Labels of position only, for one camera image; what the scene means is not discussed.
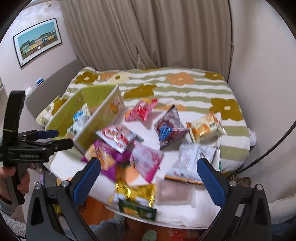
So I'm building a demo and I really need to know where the floral striped blanket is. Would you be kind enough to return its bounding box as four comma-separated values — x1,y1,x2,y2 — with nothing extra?
36,67,251,172

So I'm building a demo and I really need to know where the red white shrimp chips packet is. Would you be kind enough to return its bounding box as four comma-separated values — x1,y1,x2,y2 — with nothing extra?
95,124,144,154

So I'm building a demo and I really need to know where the dark purple snack packet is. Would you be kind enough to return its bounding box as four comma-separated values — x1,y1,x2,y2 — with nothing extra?
154,105,189,151

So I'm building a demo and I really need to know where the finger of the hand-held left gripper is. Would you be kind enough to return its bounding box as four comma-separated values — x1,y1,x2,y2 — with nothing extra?
18,130,59,141
22,138,74,153

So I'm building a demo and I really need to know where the translucent brown snack packet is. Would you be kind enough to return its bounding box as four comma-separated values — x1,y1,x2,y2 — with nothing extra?
155,178,196,207

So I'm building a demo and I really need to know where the white fruit print cloth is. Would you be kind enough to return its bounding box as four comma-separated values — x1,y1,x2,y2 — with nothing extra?
44,109,222,230

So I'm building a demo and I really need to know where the orange cream snack packet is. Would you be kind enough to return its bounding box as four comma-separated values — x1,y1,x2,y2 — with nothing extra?
186,111,226,143

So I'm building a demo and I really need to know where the gold foil snack packet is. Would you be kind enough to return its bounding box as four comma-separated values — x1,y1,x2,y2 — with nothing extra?
109,177,156,209

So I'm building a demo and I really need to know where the green snack packet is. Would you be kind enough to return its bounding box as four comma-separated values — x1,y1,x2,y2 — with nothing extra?
118,198,158,220

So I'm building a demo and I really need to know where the curved black cable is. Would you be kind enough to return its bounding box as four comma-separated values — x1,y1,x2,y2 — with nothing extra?
233,118,296,173

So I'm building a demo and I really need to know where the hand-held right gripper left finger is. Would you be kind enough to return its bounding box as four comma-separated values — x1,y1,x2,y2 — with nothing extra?
26,158,102,241

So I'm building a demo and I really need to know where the blue white snack packet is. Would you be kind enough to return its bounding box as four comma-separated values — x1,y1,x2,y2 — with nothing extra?
67,103,92,139

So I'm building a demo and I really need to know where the person's left hand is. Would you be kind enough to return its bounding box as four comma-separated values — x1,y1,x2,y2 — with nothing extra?
0,162,31,202

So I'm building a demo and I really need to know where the white plastic bag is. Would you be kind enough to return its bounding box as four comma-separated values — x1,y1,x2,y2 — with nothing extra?
248,128,257,147

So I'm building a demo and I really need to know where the straight black cable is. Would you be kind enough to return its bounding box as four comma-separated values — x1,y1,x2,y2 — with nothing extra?
228,0,234,84

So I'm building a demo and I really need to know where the pink red snack packet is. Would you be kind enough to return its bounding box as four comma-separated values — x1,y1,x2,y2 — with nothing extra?
124,98,159,122

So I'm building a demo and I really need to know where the framed wall poster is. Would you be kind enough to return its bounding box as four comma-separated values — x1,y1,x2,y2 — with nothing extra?
13,18,63,68

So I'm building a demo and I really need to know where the magenta orange snack packet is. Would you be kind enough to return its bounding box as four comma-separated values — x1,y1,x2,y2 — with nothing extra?
81,139,132,182

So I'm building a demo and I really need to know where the green slipper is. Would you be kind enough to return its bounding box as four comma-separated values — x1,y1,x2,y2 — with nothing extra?
141,229,158,241

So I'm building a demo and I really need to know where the beige curtain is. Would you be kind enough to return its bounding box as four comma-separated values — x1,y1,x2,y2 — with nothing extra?
60,0,233,72

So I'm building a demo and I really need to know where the grey bed headboard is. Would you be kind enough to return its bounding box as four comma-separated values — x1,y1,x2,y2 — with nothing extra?
24,59,81,116

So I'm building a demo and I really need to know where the green cardboard box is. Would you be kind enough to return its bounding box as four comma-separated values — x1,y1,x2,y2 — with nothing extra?
44,85,126,153

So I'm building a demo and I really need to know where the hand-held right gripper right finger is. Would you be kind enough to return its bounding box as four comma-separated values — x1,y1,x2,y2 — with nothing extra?
196,158,271,241

